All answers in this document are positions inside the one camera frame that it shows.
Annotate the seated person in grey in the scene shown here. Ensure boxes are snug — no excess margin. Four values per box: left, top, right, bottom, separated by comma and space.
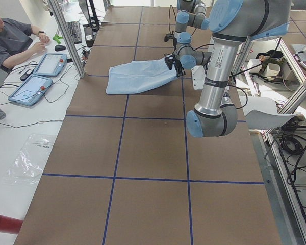
0, 17, 50, 73

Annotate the blue teach pendant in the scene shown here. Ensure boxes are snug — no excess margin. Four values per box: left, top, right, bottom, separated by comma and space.
33, 53, 67, 77
8, 75, 53, 106

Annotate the light blue button-up shirt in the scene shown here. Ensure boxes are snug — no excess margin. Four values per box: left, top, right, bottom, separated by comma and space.
106, 58, 177, 95

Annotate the clear plastic bag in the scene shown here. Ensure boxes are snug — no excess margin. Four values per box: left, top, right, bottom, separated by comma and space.
3, 134, 56, 186

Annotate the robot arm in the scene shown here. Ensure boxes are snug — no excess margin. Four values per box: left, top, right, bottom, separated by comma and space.
173, 0, 209, 48
175, 1, 292, 137

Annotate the black computer mouse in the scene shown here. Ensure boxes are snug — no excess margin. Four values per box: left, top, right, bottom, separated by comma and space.
54, 44, 66, 52

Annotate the red fire extinguisher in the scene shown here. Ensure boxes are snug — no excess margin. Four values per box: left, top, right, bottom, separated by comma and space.
0, 215, 23, 234

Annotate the upper blue teach pendant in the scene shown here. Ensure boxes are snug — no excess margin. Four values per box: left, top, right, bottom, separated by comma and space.
33, 53, 67, 77

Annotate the lower blue teach pendant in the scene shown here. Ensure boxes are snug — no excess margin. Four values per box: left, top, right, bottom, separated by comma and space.
8, 75, 53, 106

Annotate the black keyboard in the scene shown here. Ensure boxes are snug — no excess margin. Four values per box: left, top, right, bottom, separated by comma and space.
66, 21, 82, 44

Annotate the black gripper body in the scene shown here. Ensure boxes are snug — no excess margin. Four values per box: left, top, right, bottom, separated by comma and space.
172, 37, 178, 51
173, 58, 185, 76

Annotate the white curved panel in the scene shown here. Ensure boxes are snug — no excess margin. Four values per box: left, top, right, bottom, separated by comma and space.
243, 96, 299, 130

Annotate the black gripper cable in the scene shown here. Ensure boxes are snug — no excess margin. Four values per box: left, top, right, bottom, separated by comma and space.
164, 44, 215, 58
168, 5, 178, 36

